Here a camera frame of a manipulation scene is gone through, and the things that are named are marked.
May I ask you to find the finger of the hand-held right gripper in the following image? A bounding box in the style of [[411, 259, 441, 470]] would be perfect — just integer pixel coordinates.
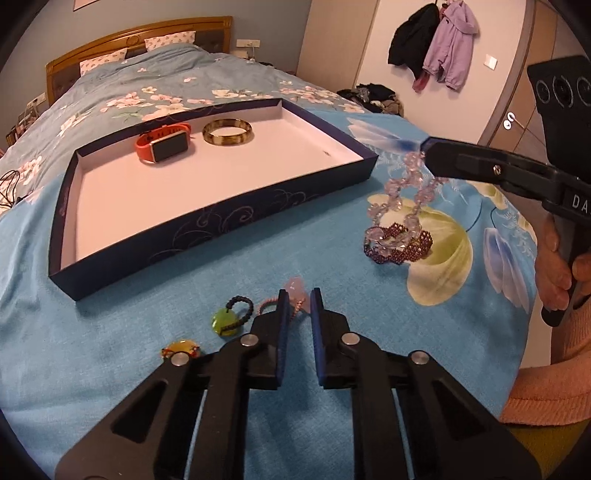
[[398, 136, 561, 204]]

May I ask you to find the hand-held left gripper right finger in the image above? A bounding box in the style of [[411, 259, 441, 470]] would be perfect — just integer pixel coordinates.
[[309, 287, 542, 480]]

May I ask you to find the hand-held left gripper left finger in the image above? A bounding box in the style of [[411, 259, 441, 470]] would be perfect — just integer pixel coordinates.
[[55, 288, 291, 480]]

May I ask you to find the pink crystal hair tie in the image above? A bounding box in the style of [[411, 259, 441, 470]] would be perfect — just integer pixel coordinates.
[[256, 277, 308, 319]]

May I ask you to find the green stone hair tie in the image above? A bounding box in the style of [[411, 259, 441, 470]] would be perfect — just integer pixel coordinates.
[[211, 296, 254, 335]]

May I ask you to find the purple beaded bracelet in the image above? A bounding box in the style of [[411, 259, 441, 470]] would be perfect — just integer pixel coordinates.
[[363, 222, 434, 266]]

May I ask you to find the yellow red pendant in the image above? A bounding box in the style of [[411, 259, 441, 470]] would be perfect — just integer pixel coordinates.
[[161, 339, 203, 361]]

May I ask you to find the dark blue shallow box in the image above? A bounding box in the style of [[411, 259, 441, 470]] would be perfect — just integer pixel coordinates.
[[49, 98, 380, 302]]

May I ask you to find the person's right forearm pink sleeve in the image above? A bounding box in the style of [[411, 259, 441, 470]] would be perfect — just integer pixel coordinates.
[[501, 249, 591, 425]]

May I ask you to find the person's right hand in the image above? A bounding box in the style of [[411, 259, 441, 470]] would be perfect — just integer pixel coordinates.
[[534, 215, 573, 312]]

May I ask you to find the wooden door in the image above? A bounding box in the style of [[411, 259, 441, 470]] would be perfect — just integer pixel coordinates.
[[478, 0, 591, 162]]

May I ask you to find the pile of dark clothes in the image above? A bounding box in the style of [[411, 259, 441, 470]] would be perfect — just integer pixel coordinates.
[[337, 83, 404, 117]]

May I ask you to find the purple jacket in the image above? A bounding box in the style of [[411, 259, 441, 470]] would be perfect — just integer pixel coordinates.
[[412, 0, 479, 93]]

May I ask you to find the black jacket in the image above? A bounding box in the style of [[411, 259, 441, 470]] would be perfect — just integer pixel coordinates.
[[388, 4, 441, 79]]

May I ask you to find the beige wardrobe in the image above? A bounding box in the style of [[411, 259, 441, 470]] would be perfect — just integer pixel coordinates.
[[298, 0, 380, 90]]

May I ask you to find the amber bangle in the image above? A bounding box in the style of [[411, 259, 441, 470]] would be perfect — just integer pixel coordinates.
[[202, 119, 253, 147]]

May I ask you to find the orange smart watch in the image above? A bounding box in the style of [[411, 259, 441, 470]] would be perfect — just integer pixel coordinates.
[[135, 124, 192, 163]]

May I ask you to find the yellow green garment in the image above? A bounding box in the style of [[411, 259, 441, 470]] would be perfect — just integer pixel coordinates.
[[508, 422, 589, 480]]

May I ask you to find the blue floral duvet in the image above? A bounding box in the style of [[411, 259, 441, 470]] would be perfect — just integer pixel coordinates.
[[0, 44, 370, 208]]

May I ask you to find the floral white pillow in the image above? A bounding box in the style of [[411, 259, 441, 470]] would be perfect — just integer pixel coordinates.
[[79, 47, 129, 77], [144, 30, 197, 52]]

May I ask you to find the wooden bed headboard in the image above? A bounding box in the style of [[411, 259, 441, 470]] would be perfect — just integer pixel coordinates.
[[45, 16, 234, 107]]

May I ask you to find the stack of books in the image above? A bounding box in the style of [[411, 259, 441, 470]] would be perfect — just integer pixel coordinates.
[[4, 99, 47, 144]]

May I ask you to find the framed flower picture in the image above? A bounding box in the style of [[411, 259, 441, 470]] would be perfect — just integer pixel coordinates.
[[74, 0, 125, 12]]

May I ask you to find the black cable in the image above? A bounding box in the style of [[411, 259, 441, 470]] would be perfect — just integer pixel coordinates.
[[0, 170, 21, 208]]

